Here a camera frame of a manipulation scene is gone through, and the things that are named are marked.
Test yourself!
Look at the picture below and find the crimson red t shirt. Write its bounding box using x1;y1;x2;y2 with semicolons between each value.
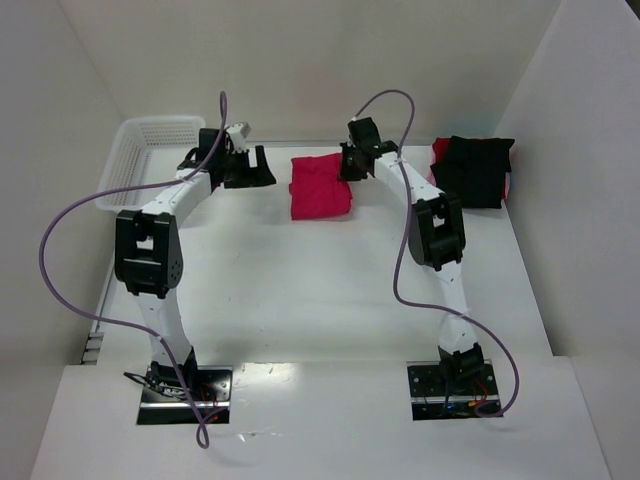
289;153;352;221

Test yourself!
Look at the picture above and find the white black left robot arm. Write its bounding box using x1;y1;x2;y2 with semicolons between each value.
115;122;276;391

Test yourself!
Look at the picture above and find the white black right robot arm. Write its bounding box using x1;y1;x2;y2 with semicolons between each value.
340;117;484;392

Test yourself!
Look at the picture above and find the white plastic perforated basket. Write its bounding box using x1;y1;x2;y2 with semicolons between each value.
98;115;205;191

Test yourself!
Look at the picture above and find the black folded t shirt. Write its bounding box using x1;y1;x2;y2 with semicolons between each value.
430;134;516;209

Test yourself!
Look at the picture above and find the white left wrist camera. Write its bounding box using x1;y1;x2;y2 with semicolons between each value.
225;122;251;153

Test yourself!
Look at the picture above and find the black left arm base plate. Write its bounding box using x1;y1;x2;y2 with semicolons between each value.
129;367;233;426

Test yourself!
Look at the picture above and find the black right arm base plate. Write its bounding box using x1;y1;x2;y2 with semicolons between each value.
407;361;501;421

